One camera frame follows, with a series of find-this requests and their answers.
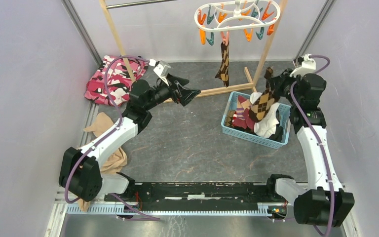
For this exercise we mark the red striped sock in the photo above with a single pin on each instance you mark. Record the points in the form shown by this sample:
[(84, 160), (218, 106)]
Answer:
[(241, 119)]

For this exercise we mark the pink clothespin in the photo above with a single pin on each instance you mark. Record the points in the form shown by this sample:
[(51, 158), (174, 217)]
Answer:
[(225, 37)]

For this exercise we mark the brown argyle sock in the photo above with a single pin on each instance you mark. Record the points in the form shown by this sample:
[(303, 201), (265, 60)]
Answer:
[(222, 73), (262, 105)]

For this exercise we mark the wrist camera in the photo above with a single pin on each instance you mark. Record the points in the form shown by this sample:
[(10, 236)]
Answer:
[(303, 65), (161, 69)]

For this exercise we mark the white sock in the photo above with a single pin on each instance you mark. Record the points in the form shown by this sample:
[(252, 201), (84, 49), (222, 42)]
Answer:
[(266, 127)]

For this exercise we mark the beige cloth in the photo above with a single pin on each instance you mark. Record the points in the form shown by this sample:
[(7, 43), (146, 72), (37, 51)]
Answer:
[(115, 162)]

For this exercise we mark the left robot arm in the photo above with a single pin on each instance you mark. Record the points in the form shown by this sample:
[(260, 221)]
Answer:
[(80, 171)]

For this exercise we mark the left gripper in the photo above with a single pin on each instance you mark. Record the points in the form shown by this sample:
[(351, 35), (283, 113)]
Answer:
[(176, 83)]

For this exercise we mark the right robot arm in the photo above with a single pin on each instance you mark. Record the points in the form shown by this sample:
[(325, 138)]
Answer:
[(324, 202)]

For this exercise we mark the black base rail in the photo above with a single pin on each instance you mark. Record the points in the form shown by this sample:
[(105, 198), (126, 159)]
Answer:
[(198, 196)]

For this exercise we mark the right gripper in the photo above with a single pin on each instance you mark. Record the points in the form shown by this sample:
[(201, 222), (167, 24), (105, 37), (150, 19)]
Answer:
[(279, 81)]

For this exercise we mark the blue plastic basket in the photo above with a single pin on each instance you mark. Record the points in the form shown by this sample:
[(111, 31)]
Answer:
[(283, 111)]

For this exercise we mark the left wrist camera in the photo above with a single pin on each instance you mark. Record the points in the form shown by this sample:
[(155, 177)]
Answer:
[(161, 69)]

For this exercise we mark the white plastic clip hanger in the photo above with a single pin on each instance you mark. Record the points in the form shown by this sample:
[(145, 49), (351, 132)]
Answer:
[(255, 18)]

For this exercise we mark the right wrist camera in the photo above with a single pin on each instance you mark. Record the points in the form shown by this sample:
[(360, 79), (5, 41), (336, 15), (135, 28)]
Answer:
[(303, 65)]

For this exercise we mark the pink camouflage cloth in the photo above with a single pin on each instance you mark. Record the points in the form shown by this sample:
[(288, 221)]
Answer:
[(115, 80)]

